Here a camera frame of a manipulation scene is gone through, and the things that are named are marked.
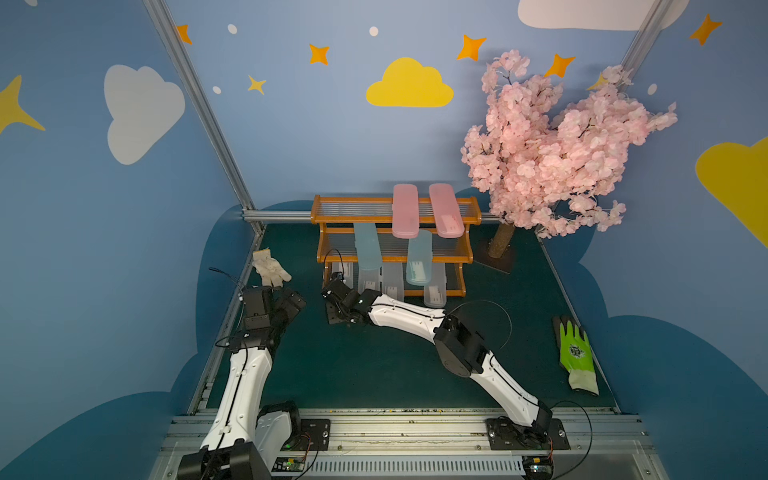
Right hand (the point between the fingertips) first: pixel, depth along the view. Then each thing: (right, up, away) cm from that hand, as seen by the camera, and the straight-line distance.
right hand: (334, 305), depth 94 cm
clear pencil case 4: (+33, +3, +4) cm, 34 cm away
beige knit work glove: (-27, +11, +14) cm, 32 cm away
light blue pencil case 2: (+27, +14, -5) cm, 31 cm away
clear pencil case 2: (+11, +8, +7) cm, 15 cm away
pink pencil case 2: (+34, +25, -12) cm, 44 cm away
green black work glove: (+73, -13, -6) cm, 75 cm away
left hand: (-10, +3, -10) cm, 15 cm away
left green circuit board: (-7, -35, -22) cm, 42 cm away
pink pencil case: (+22, +29, -9) cm, 38 cm away
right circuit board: (+55, -37, -21) cm, 69 cm away
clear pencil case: (+3, +12, +10) cm, 16 cm away
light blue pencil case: (+11, +19, 0) cm, 22 cm away
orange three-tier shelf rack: (+2, +27, -12) cm, 30 cm away
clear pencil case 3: (+19, +7, +9) cm, 22 cm away
